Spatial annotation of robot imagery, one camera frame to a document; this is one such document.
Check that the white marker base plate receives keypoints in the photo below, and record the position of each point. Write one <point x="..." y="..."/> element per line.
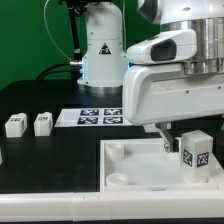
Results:
<point x="91" y="117"/>

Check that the white square tabletop tray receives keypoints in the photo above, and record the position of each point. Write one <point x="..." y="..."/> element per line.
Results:
<point x="144" y="165"/>

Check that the white L-shaped obstacle fence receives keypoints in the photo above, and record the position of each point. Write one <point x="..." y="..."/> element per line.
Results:
<point x="111" y="206"/>

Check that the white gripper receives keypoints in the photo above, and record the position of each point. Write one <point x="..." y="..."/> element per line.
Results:
<point x="176" y="75"/>

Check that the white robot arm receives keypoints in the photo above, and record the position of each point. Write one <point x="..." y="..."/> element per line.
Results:
<point x="106" y="62"/>

